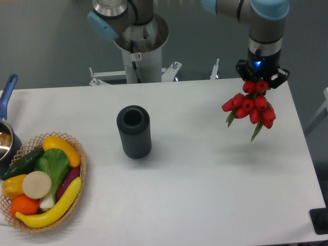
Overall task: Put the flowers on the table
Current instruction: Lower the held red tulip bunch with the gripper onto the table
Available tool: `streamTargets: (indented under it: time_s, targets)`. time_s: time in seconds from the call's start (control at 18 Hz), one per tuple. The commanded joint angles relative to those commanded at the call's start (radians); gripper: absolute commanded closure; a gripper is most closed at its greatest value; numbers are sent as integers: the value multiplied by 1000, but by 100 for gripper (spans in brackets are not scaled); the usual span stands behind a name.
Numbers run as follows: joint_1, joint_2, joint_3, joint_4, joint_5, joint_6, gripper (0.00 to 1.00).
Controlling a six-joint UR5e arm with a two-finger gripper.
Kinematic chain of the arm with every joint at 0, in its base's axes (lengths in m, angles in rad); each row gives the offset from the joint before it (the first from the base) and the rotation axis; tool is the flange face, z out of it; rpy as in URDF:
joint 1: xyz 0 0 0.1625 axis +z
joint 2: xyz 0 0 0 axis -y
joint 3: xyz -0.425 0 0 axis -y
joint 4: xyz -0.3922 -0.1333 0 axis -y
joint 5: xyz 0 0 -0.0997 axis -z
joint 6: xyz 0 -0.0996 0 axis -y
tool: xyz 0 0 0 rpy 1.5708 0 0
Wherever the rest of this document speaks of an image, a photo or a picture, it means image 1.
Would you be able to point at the orange fruit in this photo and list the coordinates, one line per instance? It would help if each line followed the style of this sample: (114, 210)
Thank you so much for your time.
(24, 205)

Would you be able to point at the woven wicker basket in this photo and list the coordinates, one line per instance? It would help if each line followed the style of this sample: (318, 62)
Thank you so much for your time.
(32, 145)

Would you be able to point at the black device at table edge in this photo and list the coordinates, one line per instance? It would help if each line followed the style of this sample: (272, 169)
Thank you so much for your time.
(319, 220)

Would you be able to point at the purple eggplant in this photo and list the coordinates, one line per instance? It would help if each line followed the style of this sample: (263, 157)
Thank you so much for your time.
(71, 175)

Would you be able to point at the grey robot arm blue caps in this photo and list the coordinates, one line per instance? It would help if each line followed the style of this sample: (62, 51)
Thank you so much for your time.
(265, 19)

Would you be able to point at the green leafy bok choy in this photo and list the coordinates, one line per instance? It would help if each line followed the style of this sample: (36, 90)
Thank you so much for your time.
(55, 163)

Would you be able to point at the yellow banana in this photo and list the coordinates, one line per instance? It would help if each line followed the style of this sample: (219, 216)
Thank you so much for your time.
(57, 211)

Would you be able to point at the white frame at right edge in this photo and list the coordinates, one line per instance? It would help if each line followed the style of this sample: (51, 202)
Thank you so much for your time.
(319, 115)

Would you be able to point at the green cucumber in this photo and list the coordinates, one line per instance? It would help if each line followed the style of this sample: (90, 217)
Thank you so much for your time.
(24, 165)

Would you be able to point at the dark grey ribbed vase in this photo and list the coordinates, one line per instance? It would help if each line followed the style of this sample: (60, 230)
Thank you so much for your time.
(133, 124)

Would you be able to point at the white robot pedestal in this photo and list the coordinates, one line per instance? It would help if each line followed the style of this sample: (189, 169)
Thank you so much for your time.
(141, 47)

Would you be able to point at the yellow bell pepper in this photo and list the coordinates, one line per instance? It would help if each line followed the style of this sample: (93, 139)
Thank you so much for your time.
(13, 187)

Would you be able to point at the blue handled saucepan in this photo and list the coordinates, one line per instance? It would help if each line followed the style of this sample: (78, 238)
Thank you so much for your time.
(10, 142)

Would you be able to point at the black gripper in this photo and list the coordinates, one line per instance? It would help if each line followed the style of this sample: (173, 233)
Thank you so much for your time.
(262, 66)

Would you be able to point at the beige round disc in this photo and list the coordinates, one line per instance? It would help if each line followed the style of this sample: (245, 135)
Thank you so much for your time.
(36, 185)

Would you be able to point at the red tulip bouquet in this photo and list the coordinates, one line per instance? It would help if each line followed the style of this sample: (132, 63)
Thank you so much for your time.
(251, 103)

